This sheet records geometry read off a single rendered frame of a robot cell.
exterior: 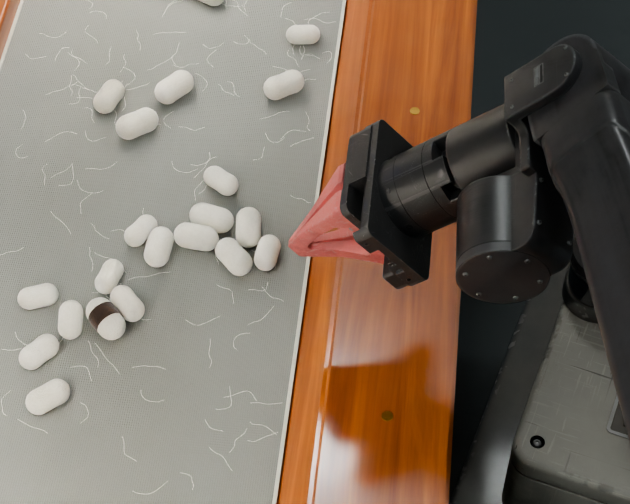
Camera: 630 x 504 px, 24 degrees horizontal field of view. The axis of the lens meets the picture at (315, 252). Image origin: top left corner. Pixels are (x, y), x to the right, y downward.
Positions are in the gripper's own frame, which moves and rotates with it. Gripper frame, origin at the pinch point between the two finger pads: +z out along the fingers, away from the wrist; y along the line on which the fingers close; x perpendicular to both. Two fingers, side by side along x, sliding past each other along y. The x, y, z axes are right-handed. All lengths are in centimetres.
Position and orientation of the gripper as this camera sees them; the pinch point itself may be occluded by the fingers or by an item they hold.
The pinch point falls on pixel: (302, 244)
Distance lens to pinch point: 103.4
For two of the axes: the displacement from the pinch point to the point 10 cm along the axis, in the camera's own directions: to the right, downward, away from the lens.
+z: -7.5, 3.4, 5.7
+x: 6.5, 5.2, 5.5
